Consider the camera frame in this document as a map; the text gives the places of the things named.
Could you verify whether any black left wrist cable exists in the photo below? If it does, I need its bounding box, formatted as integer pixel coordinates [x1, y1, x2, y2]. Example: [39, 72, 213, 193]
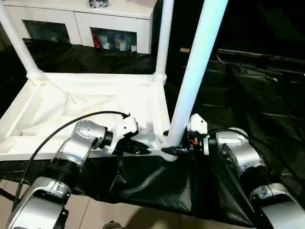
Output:
[12, 111, 131, 210]

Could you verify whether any black plastic mat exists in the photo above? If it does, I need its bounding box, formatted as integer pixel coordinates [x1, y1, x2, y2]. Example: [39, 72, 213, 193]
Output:
[0, 38, 305, 227]

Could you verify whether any large black screen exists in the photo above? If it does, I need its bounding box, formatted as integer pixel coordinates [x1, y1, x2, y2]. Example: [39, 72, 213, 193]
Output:
[174, 0, 305, 57]

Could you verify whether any white plastic table top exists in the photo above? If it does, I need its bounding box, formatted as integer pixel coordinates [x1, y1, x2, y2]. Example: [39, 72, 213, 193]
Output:
[0, 72, 181, 164]

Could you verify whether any white cabinet with glass doors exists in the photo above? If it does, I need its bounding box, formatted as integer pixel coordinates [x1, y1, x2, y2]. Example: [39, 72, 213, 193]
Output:
[2, 0, 158, 54]

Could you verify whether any dark object on cabinet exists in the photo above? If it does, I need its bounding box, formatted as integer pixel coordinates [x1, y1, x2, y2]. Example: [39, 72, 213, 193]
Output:
[89, 0, 110, 9]

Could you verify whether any grey left robot foot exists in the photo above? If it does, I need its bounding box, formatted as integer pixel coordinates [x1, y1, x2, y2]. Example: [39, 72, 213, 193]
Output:
[104, 221, 127, 229]

